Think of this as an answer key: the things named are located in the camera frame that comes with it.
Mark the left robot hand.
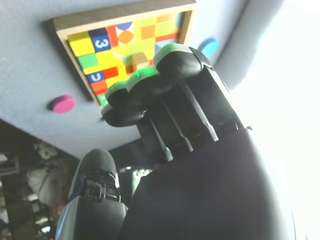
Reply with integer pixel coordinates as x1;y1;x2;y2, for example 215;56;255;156
53;42;300;240

